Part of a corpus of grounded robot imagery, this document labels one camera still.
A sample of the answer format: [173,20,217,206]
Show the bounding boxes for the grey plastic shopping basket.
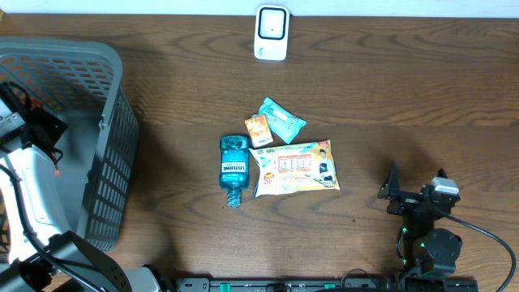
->
[1,37,139,251]

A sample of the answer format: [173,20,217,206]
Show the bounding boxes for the large yellow white snack bag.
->
[249,140,340,197]

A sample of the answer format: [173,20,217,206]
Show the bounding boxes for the mint green wipes pack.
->
[254,97,307,144]

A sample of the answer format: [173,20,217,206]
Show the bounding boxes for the small orange snack pack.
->
[245,115,273,148]

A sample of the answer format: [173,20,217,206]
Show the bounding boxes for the teal mouthwash bottle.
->
[219,135,251,208]

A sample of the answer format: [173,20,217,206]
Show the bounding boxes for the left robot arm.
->
[1,82,165,291]

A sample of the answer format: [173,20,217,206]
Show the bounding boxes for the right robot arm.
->
[377,163,462,291]

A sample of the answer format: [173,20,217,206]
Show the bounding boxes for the white barcode scanner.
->
[253,5,290,61]

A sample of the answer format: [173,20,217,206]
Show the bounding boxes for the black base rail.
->
[174,277,479,292]

